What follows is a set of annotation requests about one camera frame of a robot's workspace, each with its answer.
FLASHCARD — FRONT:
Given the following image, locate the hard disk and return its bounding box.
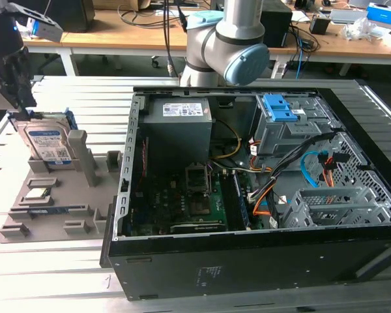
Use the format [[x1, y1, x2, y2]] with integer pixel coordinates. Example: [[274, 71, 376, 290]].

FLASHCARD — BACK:
[[7, 108, 78, 170]]

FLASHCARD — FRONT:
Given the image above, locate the orange power wire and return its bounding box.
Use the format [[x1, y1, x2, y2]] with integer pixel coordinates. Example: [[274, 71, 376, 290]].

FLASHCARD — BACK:
[[317, 152, 350, 188]]

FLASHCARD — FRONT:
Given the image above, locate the grey metal disk bay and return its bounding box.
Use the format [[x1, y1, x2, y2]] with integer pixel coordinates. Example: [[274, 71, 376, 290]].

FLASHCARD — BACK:
[[279, 186, 391, 229]]

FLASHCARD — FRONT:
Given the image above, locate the black box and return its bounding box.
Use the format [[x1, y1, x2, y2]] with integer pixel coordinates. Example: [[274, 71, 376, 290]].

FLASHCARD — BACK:
[[19, 0, 96, 33]]

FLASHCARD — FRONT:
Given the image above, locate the silver CPU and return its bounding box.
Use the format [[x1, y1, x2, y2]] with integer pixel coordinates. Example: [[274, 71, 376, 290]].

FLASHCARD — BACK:
[[23, 188, 51, 201]]

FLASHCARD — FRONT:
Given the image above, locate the grey parts rack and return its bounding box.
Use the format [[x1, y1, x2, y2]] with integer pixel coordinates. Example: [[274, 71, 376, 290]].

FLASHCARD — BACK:
[[0, 129, 124, 245]]

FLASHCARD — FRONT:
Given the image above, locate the blue RAM stick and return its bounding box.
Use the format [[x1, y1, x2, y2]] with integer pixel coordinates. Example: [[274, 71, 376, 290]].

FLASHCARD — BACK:
[[27, 205, 70, 216]]

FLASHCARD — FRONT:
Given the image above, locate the grey power supply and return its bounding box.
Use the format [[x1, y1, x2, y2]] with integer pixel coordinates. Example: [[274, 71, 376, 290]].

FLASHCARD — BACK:
[[139, 97, 214, 166]]

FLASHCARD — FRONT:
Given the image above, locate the metal socket cover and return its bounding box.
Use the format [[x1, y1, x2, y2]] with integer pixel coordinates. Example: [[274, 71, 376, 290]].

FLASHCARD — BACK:
[[184, 162, 211, 194]]

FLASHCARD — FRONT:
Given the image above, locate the CPU socket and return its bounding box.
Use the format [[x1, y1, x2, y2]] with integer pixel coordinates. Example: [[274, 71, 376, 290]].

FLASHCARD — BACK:
[[189, 199, 213, 218]]

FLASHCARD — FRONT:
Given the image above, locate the black graphics card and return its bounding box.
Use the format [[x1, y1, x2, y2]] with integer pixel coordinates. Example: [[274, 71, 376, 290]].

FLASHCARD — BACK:
[[169, 220, 225, 233]]

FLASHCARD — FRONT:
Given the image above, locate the green motherboard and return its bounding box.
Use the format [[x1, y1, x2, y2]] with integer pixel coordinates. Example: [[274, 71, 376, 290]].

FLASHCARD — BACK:
[[128, 159, 258, 236]]

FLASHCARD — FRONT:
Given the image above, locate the black tower computer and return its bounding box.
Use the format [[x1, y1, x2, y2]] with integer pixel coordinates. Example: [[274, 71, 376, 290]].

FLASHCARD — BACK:
[[262, 1, 293, 49]]

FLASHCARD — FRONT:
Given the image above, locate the black RAM slot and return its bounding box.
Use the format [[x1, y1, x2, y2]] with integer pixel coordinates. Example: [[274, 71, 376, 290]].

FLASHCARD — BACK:
[[220, 172, 237, 231], [231, 171, 251, 230]]

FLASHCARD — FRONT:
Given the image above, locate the grey metal drive cage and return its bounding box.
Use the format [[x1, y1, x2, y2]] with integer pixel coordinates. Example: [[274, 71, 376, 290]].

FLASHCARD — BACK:
[[253, 94, 343, 166]]

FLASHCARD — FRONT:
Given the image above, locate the black PC case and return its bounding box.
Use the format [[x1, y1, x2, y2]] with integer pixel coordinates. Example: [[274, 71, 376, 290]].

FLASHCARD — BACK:
[[99, 85, 391, 303]]

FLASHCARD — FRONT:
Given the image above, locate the flat grey box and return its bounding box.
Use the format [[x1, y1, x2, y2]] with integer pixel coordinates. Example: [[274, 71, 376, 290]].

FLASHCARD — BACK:
[[330, 8, 369, 24]]

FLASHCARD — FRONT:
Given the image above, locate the clear plastic bag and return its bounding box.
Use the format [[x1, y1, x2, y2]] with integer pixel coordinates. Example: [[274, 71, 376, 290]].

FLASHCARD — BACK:
[[340, 18, 390, 42]]

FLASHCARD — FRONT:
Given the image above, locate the blue and white box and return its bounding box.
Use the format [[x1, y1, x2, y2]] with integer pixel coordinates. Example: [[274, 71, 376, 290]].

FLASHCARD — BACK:
[[366, 2, 391, 29]]

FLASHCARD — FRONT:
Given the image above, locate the thin arm cable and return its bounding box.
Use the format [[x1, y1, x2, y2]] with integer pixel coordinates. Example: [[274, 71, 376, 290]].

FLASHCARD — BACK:
[[162, 0, 177, 78]]

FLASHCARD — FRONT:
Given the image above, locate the yellow cable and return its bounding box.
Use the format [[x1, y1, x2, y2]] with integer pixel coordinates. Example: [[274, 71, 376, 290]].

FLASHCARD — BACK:
[[210, 119, 242, 161]]

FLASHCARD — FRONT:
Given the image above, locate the multicoloured wire bundle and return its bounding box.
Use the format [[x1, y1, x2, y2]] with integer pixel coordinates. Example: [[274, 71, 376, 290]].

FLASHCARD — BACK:
[[247, 138, 275, 175]]

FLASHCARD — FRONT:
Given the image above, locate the blue hanging cable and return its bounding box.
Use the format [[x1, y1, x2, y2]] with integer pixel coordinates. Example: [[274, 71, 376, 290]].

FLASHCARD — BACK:
[[295, 34, 306, 79]]

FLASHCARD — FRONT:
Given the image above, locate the orange board wire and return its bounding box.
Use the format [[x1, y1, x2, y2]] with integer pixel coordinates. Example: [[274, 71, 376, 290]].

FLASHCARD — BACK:
[[252, 187, 276, 218]]

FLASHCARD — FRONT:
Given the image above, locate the black cable bundle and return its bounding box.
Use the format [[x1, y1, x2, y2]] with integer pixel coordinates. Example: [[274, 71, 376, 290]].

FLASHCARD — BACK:
[[247, 130, 338, 203]]

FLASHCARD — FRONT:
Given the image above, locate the blue data wire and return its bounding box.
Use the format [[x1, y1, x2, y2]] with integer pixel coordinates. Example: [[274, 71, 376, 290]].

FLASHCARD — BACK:
[[298, 150, 330, 188]]

